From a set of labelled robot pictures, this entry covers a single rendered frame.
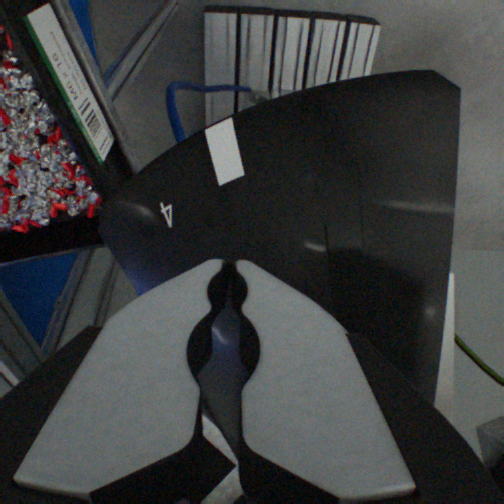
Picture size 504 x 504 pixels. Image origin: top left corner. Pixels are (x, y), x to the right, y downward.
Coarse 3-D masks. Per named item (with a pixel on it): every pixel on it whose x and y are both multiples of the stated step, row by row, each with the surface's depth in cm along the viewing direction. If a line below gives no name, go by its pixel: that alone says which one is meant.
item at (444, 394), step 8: (448, 288) 44; (448, 296) 44; (448, 304) 44; (448, 312) 44; (448, 320) 44; (448, 328) 43; (448, 336) 43; (448, 344) 43; (448, 352) 43; (440, 360) 43; (448, 360) 43; (440, 368) 43; (448, 368) 43; (440, 376) 43; (448, 376) 43; (440, 384) 43; (448, 384) 43; (440, 392) 43; (448, 392) 43; (440, 400) 43; (448, 400) 43; (440, 408) 43; (448, 408) 43; (448, 416) 43
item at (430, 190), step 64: (256, 128) 19; (320, 128) 18; (384, 128) 17; (448, 128) 16; (128, 192) 24; (192, 192) 21; (256, 192) 19; (320, 192) 18; (384, 192) 17; (448, 192) 16; (128, 256) 25; (192, 256) 22; (256, 256) 19; (320, 256) 18; (384, 256) 16; (448, 256) 15; (384, 320) 16
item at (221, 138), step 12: (228, 120) 20; (216, 132) 20; (228, 132) 20; (216, 144) 20; (228, 144) 20; (216, 156) 20; (228, 156) 20; (216, 168) 20; (228, 168) 20; (240, 168) 20; (228, 180) 20
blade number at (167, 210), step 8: (168, 192) 22; (152, 200) 23; (160, 200) 22; (168, 200) 22; (176, 200) 22; (152, 208) 23; (160, 208) 23; (168, 208) 22; (176, 208) 22; (160, 216) 23; (168, 216) 22; (176, 216) 22; (160, 224) 23; (168, 224) 22; (176, 224) 22; (184, 224) 22; (168, 232) 23; (176, 232) 22
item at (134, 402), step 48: (192, 288) 10; (144, 336) 8; (192, 336) 9; (96, 384) 7; (144, 384) 7; (192, 384) 7; (48, 432) 6; (96, 432) 6; (144, 432) 6; (192, 432) 6; (48, 480) 5; (96, 480) 5; (144, 480) 6; (192, 480) 7
